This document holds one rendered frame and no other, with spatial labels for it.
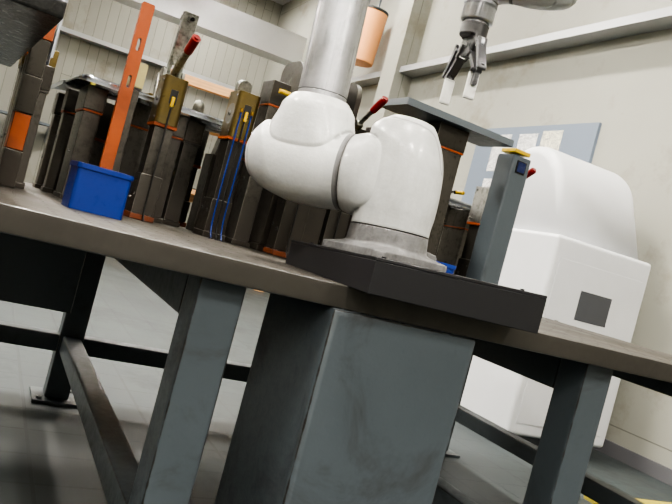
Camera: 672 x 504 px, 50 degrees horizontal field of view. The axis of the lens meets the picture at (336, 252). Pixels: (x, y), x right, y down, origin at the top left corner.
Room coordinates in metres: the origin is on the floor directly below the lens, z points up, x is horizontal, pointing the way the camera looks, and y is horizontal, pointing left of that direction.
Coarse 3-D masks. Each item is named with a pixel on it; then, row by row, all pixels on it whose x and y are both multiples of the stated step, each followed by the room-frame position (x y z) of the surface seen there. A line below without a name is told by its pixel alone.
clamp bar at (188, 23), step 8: (184, 16) 1.74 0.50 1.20; (192, 16) 1.74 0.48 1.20; (184, 24) 1.75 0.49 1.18; (192, 24) 1.76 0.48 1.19; (184, 32) 1.75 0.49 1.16; (192, 32) 1.76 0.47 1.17; (176, 40) 1.75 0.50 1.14; (184, 40) 1.76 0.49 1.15; (176, 48) 1.75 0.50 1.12; (176, 56) 1.76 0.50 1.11; (168, 64) 1.76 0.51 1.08; (184, 64) 1.77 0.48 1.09; (168, 72) 1.76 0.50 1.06
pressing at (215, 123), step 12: (72, 84) 1.91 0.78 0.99; (84, 84) 1.89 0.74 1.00; (96, 84) 1.83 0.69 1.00; (108, 84) 1.74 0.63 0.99; (108, 96) 1.96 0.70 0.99; (144, 96) 1.79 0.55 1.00; (204, 120) 1.97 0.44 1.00; (216, 120) 1.88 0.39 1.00; (216, 132) 2.11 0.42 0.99; (456, 204) 2.31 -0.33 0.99; (468, 204) 2.34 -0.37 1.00
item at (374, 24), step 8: (368, 8) 7.74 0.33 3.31; (376, 8) 7.74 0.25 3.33; (368, 16) 7.75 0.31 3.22; (376, 16) 7.75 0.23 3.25; (384, 16) 7.81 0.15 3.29; (368, 24) 7.75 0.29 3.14; (376, 24) 7.77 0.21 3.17; (384, 24) 7.86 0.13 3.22; (368, 32) 7.75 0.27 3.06; (376, 32) 7.79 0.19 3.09; (360, 40) 7.76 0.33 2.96; (368, 40) 7.76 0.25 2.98; (376, 40) 7.81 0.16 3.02; (360, 48) 7.76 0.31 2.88; (368, 48) 7.77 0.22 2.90; (376, 48) 7.86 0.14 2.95; (360, 56) 7.77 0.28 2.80; (368, 56) 7.79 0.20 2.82; (360, 64) 7.97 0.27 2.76; (368, 64) 7.88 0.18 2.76
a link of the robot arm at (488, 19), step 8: (472, 0) 1.91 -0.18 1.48; (480, 0) 1.90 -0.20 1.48; (488, 0) 1.90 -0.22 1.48; (464, 8) 1.93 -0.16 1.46; (472, 8) 1.91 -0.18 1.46; (480, 8) 1.90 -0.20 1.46; (488, 8) 1.90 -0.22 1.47; (496, 8) 1.93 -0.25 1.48; (464, 16) 1.93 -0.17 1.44; (472, 16) 1.91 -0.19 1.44; (480, 16) 1.90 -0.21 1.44; (488, 16) 1.91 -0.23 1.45; (488, 24) 1.94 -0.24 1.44
